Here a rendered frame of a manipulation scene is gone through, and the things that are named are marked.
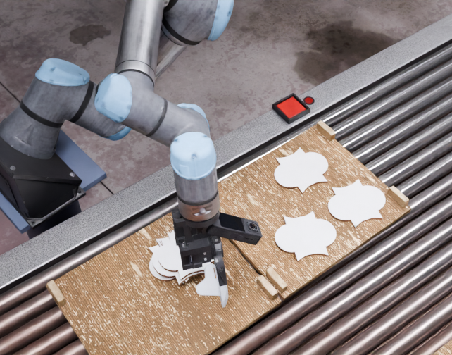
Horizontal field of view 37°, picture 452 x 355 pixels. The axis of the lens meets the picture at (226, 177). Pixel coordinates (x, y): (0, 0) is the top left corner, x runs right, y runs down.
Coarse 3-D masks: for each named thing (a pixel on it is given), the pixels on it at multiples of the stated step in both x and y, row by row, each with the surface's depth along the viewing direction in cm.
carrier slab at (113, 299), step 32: (160, 224) 166; (96, 256) 161; (128, 256) 161; (224, 256) 161; (64, 288) 156; (96, 288) 156; (128, 288) 156; (160, 288) 156; (192, 288) 156; (256, 288) 156; (96, 320) 151; (128, 320) 151; (160, 320) 151; (192, 320) 151; (224, 320) 151; (256, 320) 152; (96, 352) 147; (128, 352) 147; (160, 352) 147; (192, 352) 147
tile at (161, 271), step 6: (162, 240) 160; (168, 240) 160; (156, 258) 157; (156, 264) 156; (156, 270) 155; (162, 270) 155; (168, 276) 154; (174, 276) 154; (192, 276) 155; (180, 282) 153
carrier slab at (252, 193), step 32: (256, 160) 178; (352, 160) 178; (224, 192) 172; (256, 192) 172; (288, 192) 172; (320, 192) 172; (384, 192) 172; (384, 224) 166; (256, 256) 161; (288, 256) 161; (320, 256) 161; (288, 288) 156
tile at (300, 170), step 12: (288, 156) 178; (300, 156) 178; (312, 156) 178; (276, 168) 176; (288, 168) 176; (300, 168) 176; (312, 168) 176; (324, 168) 176; (276, 180) 173; (288, 180) 173; (300, 180) 173; (312, 180) 173; (324, 180) 173
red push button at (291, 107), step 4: (292, 96) 193; (288, 100) 192; (292, 100) 192; (296, 100) 192; (280, 104) 191; (284, 104) 191; (288, 104) 191; (292, 104) 191; (296, 104) 191; (300, 104) 191; (280, 108) 190; (284, 108) 190; (288, 108) 190; (292, 108) 190; (296, 108) 190; (300, 108) 190; (304, 108) 190; (284, 112) 189; (288, 112) 189; (292, 112) 189; (296, 112) 189; (300, 112) 189; (288, 116) 188; (292, 116) 188
